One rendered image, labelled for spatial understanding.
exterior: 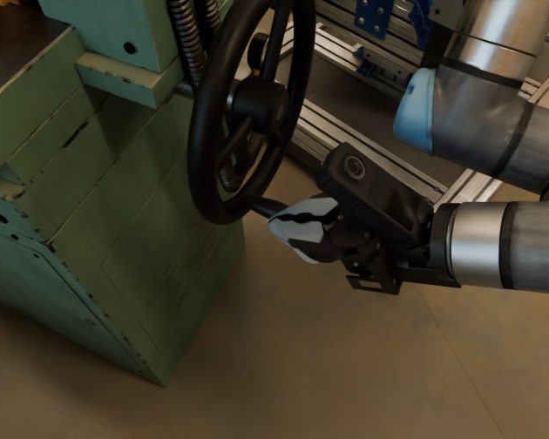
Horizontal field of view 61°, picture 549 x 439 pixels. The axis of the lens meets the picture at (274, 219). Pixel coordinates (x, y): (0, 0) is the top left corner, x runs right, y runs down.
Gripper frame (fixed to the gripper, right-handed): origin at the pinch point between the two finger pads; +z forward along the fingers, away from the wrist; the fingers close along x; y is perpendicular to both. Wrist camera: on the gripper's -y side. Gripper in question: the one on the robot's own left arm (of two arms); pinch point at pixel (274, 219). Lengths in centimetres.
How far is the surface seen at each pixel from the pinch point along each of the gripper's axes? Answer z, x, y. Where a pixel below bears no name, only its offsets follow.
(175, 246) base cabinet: 36.4, 5.4, 16.6
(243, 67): 25.0, 34.5, -0.8
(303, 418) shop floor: 28, -5, 69
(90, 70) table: 12.2, 1.2, -21.9
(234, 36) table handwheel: -5.6, 3.5, -20.2
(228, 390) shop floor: 45, -7, 59
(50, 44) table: 12.5, -0.2, -25.9
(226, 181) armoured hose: 14.0, 7.9, 1.7
